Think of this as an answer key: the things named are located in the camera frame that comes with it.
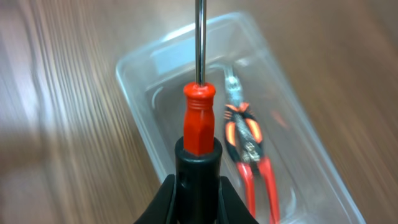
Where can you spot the red black screwdriver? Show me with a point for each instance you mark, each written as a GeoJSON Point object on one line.
{"type": "Point", "coordinates": [198, 154]}

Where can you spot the orange black pliers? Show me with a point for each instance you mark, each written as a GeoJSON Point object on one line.
{"type": "Point", "coordinates": [242, 133]}

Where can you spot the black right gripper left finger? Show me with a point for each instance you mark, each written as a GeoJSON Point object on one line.
{"type": "Point", "coordinates": [161, 210]}

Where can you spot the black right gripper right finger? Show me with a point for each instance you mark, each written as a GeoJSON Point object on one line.
{"type": "Point", "coordinates": [231, 209]}

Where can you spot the red handled pruning shears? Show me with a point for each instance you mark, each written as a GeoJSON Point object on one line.
{"type": "Point", "coordinates": [260, 185]}

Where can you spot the clear plastic container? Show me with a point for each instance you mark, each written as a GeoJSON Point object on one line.
{"type": "Point", "coordinates": [153, 77]}

